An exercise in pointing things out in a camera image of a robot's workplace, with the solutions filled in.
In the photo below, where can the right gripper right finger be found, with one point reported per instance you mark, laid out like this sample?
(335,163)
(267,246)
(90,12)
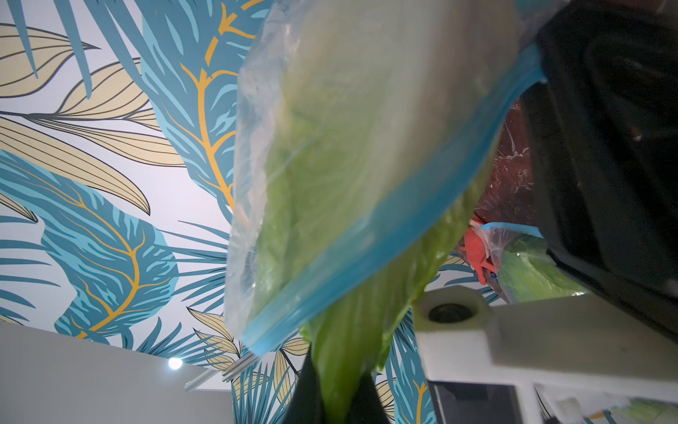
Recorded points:
(366,407)

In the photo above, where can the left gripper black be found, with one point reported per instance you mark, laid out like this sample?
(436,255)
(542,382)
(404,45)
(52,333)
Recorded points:
(603,136)

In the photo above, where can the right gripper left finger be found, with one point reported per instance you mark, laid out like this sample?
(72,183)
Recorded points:
(305,406)

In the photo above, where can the chinese cabbage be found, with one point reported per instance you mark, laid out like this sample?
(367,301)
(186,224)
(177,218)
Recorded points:
(528,273)
(360,185)

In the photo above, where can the clear zipper bag blue seal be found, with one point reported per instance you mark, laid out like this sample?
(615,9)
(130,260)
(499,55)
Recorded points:
(497,235)

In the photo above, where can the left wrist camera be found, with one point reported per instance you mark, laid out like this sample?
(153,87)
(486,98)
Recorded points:
(571,357)

